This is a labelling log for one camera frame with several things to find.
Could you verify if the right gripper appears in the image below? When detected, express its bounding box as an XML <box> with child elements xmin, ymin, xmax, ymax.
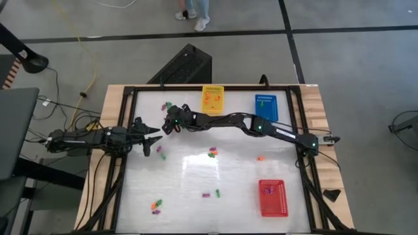
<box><xmin>162</xmin><ymin>103</ymin><xmax>197</xmax><ymax>135</ymax></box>

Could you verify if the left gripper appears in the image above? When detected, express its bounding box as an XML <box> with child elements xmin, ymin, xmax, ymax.
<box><xmin>125</xmin><ymin>116</ymin><xmax>163</xmax><ymax>157</ymax></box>

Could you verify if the yellow plastic basket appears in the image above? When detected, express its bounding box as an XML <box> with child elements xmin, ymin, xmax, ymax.
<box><xmin>201</xmin><ymin>85</ymin><xmax>225</xmax><ymax>114</ymax></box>

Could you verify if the black computer tower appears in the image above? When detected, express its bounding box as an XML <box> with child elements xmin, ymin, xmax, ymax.
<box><xmin>146</xmin><ymin>43</ymin><xmax>213</xmax><ymax>85</ymax></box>

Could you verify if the yellow power plug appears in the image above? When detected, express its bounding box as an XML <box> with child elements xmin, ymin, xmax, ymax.
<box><xmin>85</xmin><ymin>119</ymin><xmax>101</xmax><ymax>132</ymax></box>

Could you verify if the blue plastic basket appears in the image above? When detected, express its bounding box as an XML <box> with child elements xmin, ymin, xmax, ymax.
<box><xmin>254</xmin><ymin>94</ymin><xmax>280</xmax><ymax>122</ymax></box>

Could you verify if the person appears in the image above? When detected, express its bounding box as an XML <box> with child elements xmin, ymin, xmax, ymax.
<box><xmin>174</xmin><ymin>0</ymin><xmax>212</xmax><ymax>33</ymax></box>

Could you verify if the dark gray side desk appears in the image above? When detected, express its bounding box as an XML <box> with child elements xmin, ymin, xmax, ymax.
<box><xmin>0</xmin><ymin>87</ymin><xmax>40</xmax><ymax>181</ymax></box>

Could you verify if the black floor stand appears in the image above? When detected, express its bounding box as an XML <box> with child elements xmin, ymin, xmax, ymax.
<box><xmin>0</xmin><ymin>22</ymin><xmax>50</xmax><ymax>74</ymax></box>

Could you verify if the red plastic basket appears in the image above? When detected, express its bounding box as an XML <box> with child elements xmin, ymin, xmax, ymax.
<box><xmin>258</xmin><ymin>179</ymin><xmax>289</xmax><ymax>218</ymax></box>

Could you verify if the orange striped board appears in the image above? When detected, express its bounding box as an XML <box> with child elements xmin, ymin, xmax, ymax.
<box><xmin>1</xmin><ymin>57</ymin><xmax>22</xmax><ymax>89</ymax></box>

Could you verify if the gray stand foot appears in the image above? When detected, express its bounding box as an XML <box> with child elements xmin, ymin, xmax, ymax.
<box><xmin>388</xmin><ymin>114</ymin><xmax>418</xmax><ymax>134</ymax></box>

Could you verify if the black aluminium table frame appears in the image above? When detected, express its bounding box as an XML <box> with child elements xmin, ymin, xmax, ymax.
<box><xmin>74</xmin><ymin>84</ymin><xmax>357</xmax><ymax>235</ymax></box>

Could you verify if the yellow cable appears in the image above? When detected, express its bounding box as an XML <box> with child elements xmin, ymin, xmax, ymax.
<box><xmin>52</xmin><ymin>0</ymin><xmax>99</xmax><ymax>131</ymax></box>

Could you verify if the black floor cable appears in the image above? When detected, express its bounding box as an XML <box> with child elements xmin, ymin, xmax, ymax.
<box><xmin>32</xmin><ymin>67</ymin><xmax>102</xmax><ymax>131</ymax></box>

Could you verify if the white floor cable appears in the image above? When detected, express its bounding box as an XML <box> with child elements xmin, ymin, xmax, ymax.
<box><xmin>93</xmin><ymin>0</ymin><xmax>137</xmax><ymax>10</ymax></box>

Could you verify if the silver metal bracket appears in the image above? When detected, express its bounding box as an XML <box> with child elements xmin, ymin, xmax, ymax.
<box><xmin>317</xmin><ymin>134</ymin><xmax>341</xmax><ymax>145</ymax></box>

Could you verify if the black triangular bracket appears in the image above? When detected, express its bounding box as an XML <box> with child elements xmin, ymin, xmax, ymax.
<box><xmin>322</xmin><ymin>188</ymin><xmax>342</xmax><ymax>203</ymax></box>

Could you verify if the black cable loop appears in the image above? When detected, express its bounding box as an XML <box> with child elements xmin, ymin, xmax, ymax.
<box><xmin>387</xmin><ymin>110</ymin><xmax>418</xmax><ymax>164</ymax></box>

